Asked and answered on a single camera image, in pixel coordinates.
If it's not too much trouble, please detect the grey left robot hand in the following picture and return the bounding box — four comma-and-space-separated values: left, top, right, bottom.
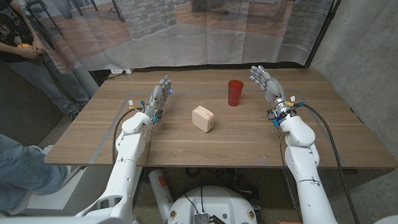
143, 75, 174, 121

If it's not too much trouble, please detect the red plastic cup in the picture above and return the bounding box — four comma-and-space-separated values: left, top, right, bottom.
228, 79, 244, 107

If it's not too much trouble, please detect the standing person in dark shirt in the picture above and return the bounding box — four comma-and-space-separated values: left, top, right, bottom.
0, 0, 91, 121

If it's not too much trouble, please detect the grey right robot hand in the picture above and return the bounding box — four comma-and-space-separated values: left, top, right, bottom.
250, 65, 295, 121

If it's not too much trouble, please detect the dark cabinet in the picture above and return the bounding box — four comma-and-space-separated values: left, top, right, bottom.
0, 58, 66, 147

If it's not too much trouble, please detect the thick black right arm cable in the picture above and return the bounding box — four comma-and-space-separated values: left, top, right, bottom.
300, 103, 361, 224

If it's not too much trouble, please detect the seated person in blue jeans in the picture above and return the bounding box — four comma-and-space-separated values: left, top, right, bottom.
0, 133, 69, 215

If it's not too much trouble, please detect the printed room backdrop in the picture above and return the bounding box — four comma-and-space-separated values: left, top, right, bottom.
18, 0, 335, 72

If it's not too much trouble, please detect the white robot torso base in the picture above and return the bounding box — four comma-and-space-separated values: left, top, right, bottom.
167, 185, 258, 224

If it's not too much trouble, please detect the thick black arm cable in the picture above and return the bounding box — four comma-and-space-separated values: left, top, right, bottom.
300, 103, 361, 224
111, 108, 143, 166

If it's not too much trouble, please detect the white cylinder with orange label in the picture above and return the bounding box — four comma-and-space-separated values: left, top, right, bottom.
148, 169, 174, 223

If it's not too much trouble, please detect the black backdrop stand pole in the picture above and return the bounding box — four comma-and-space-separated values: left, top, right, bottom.
304, 0, 342, 68

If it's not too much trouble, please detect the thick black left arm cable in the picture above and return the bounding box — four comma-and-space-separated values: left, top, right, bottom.
111, 108, 143, 166

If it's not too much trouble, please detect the pale pink jewelry box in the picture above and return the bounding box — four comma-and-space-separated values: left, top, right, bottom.
192, 105, 215, 134

